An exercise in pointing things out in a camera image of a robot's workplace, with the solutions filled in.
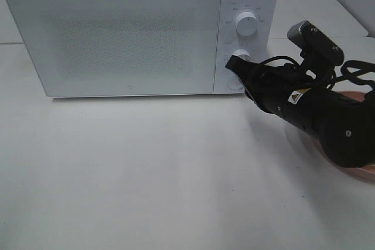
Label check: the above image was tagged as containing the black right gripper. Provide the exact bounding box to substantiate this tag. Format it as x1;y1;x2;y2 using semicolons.
225;55;308;117

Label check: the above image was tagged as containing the round white door button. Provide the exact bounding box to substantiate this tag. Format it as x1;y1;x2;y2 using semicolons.
227;76;243;90

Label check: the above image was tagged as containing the pink round plate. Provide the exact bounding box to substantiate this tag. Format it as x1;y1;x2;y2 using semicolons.
312;91;374;183

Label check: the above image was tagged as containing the white microwave door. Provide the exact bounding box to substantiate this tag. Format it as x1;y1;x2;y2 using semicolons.
6;0;220;98

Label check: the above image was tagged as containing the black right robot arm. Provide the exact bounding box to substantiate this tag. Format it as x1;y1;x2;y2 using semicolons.
226;56;374;168

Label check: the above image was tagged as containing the upper white power knob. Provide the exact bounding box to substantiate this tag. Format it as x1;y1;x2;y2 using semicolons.
235;11;258;36

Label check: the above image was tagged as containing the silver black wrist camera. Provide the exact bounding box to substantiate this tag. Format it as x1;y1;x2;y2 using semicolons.
287;20;344;76

